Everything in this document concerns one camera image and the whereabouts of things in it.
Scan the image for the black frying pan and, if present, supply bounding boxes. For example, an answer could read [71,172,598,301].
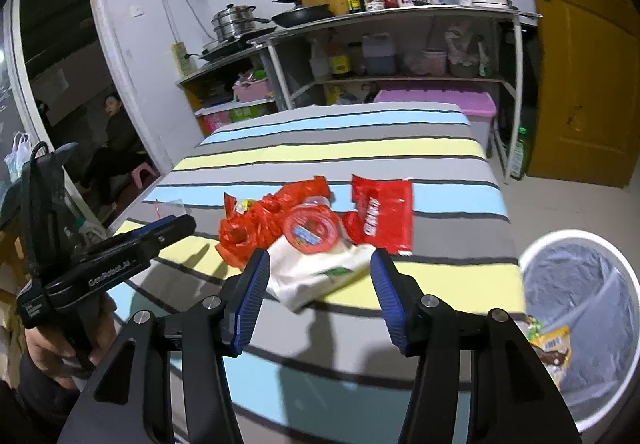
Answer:
[270,0,335,28]

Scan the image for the cooking oil bottle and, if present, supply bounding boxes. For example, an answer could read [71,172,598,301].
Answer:
[330,42,351,78]

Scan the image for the clear plastic wrapper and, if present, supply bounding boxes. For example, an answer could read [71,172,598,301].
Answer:
[152,197,193,220]

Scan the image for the small pink bucket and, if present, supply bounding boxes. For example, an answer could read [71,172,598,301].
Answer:
[422,48,447,76]

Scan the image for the yellow power strip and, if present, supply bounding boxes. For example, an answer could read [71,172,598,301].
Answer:
[171,43,193,78]

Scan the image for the yellow snack bag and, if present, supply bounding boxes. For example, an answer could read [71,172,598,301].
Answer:
[529,327,572,382]

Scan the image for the red round cup lid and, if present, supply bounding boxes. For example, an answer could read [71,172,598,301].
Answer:
[281,204,343,255]

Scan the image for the thin white carrier bag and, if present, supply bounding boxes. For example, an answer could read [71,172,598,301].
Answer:
[5,131,31,182]

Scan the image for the pink plastic stool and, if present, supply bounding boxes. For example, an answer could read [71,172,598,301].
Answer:
[129,163,160,190]

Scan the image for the white green-print plastic bag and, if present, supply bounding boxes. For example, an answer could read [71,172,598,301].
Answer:
[265,239,377,312]

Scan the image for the person's left hand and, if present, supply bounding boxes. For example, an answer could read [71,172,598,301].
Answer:
[25,295,118,392]

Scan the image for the green plastic bottle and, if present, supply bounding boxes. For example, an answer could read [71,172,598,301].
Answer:
[507,127,532,181]

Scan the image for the crumpled plastic bags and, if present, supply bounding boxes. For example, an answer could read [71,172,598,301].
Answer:
[445,22,486,78]

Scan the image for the pink lid storage box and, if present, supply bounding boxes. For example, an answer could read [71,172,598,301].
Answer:
[372,89,498,157]

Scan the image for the white plastic bottle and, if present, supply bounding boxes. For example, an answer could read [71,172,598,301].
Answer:
[310,42,331,80]

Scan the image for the grey plastic jug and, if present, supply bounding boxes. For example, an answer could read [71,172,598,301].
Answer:
[361,34,398,75]

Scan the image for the white kitchen shelf rack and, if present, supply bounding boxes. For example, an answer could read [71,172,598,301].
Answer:
[247,4,543,185]

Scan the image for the clear bin liner bag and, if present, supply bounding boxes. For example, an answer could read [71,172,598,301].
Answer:
[525,241,636,420]

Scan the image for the low wooden shelf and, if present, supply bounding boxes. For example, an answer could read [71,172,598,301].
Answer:
[175,47,278,137]

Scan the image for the red plastic bag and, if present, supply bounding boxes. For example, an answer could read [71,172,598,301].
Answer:
[216,174,351,270]

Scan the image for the steel steamer pot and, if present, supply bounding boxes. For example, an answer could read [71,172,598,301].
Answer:
[211,3,271,44]

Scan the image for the yellow wooden door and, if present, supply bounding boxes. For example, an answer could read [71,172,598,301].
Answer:
[515,0,640,190]

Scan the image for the striped table cloth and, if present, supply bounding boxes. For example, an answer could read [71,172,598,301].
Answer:
[107,102,526,444]

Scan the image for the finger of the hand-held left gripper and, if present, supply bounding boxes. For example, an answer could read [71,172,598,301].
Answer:
[82,215,197,270]
[107,215,178,245]

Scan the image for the pink plastic basket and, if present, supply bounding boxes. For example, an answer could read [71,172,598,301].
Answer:
[232,77,273,102]

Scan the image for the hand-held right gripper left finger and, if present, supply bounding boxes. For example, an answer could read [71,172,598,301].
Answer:
[57,248,272,444]

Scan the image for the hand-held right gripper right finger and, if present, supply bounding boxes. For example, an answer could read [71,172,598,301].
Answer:
[369,248,583,444]

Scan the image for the black induction cooker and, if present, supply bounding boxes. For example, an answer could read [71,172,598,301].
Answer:
[200,27,278,62]

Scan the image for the red snack wrapper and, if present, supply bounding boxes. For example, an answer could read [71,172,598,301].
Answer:
[345,174,415,256]

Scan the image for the white round trash bin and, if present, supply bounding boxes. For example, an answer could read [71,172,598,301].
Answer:
[517,227,640,432]

